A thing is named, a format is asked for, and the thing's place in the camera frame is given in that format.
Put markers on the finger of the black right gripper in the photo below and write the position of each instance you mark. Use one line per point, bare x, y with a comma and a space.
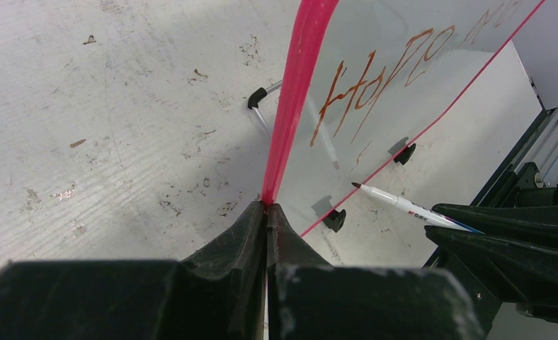
497, 270
535, 225

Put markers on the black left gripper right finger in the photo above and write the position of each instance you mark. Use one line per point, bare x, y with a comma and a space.
311, 299

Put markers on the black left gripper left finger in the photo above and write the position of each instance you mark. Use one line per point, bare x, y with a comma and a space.
215, 293

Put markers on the white whiteboard marker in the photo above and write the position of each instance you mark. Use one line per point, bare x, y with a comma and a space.
406, 206

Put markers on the pink framed whiteboard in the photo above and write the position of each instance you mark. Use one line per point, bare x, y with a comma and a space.
363, 81

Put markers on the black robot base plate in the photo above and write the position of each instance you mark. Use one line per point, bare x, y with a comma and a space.
539, 144

